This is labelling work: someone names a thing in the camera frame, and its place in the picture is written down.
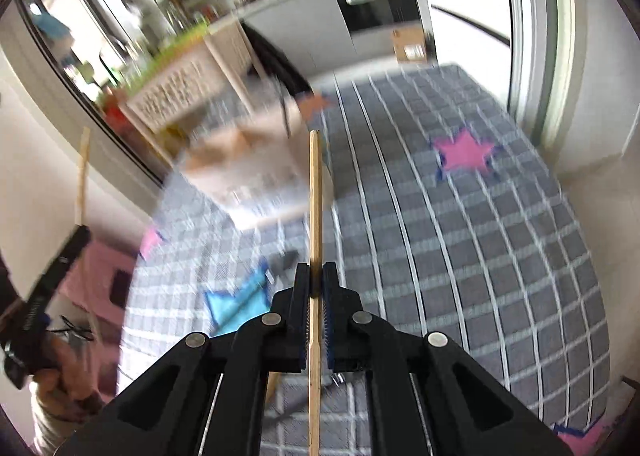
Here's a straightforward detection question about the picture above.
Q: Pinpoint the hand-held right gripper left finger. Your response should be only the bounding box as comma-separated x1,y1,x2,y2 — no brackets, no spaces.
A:
55,262,312,456

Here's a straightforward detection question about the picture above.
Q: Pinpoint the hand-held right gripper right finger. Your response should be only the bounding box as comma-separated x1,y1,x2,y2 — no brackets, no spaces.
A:
322,262,573,456

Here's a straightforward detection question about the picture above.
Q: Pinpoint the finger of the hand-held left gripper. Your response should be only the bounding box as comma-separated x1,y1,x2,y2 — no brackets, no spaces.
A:
47,225,92,283

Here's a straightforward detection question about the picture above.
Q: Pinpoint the plain wooden chopstick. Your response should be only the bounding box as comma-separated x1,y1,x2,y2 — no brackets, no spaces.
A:
307,130,322,456
74,127,92,229

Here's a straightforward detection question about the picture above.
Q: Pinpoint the person's left forearm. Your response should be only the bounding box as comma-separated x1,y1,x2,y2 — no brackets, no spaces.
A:
30,401,108,456

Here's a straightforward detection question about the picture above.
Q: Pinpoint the person's left hand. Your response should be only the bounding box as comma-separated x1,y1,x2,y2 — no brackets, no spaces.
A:
30,335,119,420

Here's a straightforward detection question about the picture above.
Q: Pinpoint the grey plaid tablecloth with stars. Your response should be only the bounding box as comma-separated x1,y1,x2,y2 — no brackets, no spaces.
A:
117,63,613,456

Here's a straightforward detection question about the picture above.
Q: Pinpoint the beige box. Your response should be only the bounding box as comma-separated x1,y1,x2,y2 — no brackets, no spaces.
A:
182,103,313,229

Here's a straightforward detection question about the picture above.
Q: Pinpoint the white lattice plastic basket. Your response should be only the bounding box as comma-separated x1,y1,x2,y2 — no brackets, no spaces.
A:
122,28,256,134

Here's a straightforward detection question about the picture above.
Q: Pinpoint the black tray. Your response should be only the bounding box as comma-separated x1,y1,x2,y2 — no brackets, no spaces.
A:
241,22,313,94

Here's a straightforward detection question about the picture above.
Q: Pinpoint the small cardboard box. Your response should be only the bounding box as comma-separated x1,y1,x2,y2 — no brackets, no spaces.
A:
391,26,430,64

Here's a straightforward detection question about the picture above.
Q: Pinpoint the grey kitchen counter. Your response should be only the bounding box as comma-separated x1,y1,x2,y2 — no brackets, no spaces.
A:
210,0,416,79

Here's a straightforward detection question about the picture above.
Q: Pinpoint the black built-in oven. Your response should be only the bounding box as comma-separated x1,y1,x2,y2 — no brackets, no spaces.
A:
332,0,423,34

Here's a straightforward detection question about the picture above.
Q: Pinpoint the white sliding door frame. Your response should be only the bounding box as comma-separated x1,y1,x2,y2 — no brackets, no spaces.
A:
497,0,576,147

